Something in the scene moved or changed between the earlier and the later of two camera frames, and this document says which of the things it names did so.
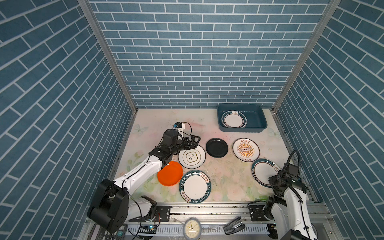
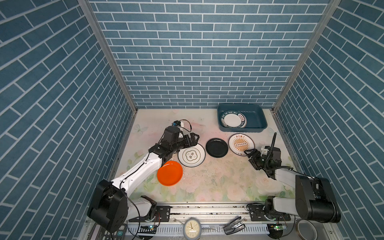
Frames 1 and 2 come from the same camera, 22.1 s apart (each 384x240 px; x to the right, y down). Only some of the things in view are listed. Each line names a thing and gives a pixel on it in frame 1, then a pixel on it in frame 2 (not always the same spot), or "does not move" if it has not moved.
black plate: x=217 y=147 does not move
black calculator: x=99 y=232 does not move
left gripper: x=192 y=145 does not move
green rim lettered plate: x=195 y=186 to x=234 y=119
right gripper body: x=274 y=181 to x=259 y=161
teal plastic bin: x=256 y=120 does not move
